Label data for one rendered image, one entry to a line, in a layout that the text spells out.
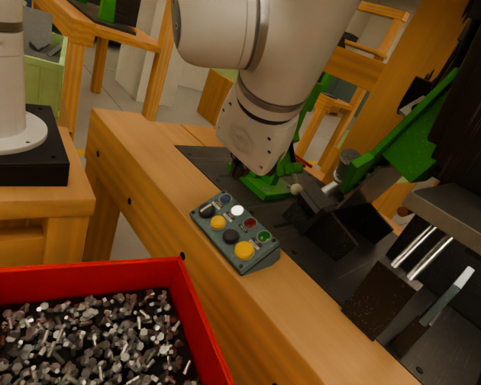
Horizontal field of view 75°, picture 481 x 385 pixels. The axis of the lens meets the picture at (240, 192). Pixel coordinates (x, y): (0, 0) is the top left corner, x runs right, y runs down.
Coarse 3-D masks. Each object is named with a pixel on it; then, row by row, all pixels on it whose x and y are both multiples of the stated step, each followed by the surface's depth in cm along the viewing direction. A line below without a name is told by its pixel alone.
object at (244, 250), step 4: (240, 244) 48; (244, 244) 48; (248, 244) 48; (236, 248) 47; (240, 248) 47; (244, 248) 47; (248, 248) 47; (252, 248) 47; (236, 252) 47; (240, 252) 47; (244, 252) 47; (248, 252) 47; (252, 252) 47; (240, 256) 47; (244, 256) 47; (248, 256) 47
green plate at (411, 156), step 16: (448, 80) 45; (432, 96) 47; (416, 112) 48; (432, 112) 48; (400, 128) 50; (416, 128) 50; (384, 144) 52; (400, 144) 52; (416, 144) 50; (432, 144) 48; (384, 160) 58; (400, 160) 52; (416, 160) 50; (432, 160) 48; (416, 176) 50
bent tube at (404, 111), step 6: (414, 102) 57; (402, 108) 57; (408, 108) 56; (402, 114) 56; (324, 186) 66; (330, 186) 66; (336, 186) 65; (324, 192) 65; (330, 192) 65; (336, 192) 65
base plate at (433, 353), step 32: (192, 160) 76; (224, 160) 84; (288, 224) 66; (320, 256) 60; (352, 256) 65; (384, 256) 70; (352, 288) 55; (448, 320) 57; (416, 352) 47; (448, 352) 50; (480, 352) 53; (448, 384) 44; (480, 384) 46
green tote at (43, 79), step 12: (60, 36) 112; (24, 60) 80; (36, 60) 81; (60, 60) 87; (24, 72) 81; (36, 72) 82; (48, 72) 83; (60, 72) 85; (36, 84) 84; (48, 84) 85; (60, 84) 90; (36, 96) 85; (48, 96) 87; (60, 96) 91
